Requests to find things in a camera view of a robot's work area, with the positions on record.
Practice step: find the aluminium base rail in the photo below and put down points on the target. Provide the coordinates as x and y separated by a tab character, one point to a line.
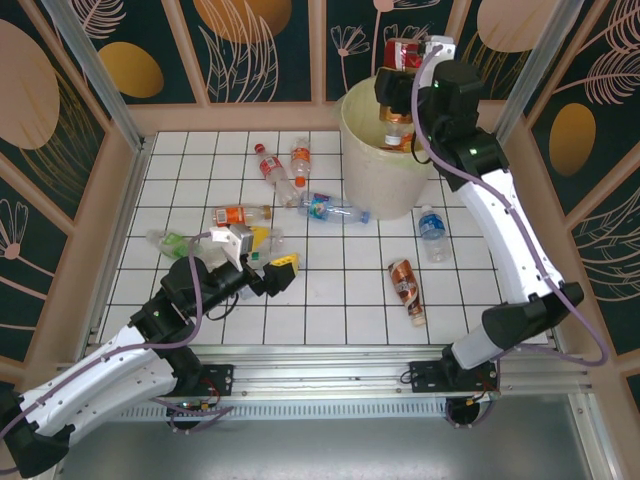
325	375

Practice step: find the clear bottle orange cap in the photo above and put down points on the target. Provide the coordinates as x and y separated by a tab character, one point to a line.
301	160

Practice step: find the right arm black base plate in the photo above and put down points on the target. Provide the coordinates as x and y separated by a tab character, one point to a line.
425	375

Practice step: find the aluminium frame post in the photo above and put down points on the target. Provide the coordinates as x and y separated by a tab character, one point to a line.
535	70
100	85

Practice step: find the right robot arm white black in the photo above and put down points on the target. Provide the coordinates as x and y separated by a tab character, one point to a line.
515	235

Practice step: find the water bottle blue label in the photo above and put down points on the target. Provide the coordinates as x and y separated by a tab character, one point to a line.
432	225

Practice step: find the pale green bin liner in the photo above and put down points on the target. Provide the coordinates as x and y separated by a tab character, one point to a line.
360	125

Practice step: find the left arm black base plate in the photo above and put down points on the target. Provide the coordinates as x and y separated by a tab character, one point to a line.
222	375

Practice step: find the orange label bottle brown cap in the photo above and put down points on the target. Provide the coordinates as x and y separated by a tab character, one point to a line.
235	215

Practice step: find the red gold label bottle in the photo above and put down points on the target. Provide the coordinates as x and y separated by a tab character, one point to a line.
400	55

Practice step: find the cream plastic bin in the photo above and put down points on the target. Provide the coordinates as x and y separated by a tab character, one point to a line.
380	190

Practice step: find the clear bottle colourful label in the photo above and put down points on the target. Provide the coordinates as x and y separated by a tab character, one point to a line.
325	207

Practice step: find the clear bottle green label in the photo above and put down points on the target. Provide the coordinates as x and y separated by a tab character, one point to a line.
172	242

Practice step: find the red label cola bottle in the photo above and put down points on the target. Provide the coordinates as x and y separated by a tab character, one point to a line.
270	165

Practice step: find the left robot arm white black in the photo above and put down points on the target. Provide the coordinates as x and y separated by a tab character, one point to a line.
100	385

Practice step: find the brown label drink bottle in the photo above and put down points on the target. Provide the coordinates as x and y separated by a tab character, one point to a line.
404	285

